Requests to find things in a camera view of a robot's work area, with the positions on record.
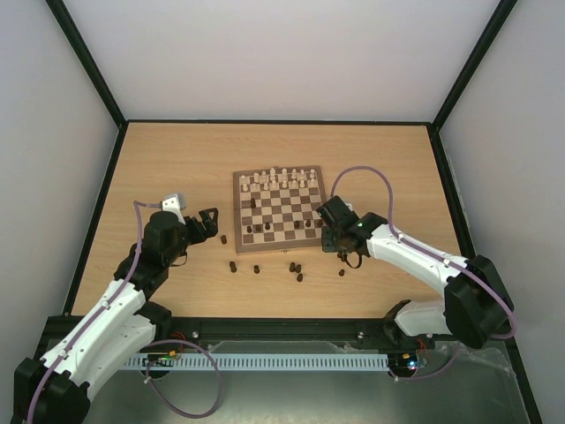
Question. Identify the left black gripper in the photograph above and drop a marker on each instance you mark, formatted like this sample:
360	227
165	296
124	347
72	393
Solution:
211	226

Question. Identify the white slotted cable duct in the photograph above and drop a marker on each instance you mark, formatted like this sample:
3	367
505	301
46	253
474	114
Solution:
372	362

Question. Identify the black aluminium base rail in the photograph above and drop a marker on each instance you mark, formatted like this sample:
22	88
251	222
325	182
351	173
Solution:
273	329

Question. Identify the light pieces back rows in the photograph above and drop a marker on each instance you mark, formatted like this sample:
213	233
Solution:
297	181

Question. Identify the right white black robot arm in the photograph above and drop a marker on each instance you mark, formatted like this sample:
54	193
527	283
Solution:
474	303

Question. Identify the dark piece front centre pair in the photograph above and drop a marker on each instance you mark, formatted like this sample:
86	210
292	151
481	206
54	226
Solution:
295	267

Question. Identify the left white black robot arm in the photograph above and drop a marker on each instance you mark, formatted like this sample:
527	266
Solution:
61	385

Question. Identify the wooden chess board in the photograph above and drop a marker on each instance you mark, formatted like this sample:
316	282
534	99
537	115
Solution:
281	210

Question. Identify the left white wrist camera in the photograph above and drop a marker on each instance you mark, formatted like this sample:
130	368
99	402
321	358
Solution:
174	203

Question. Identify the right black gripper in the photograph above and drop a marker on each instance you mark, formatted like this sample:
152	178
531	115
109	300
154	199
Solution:
331	238

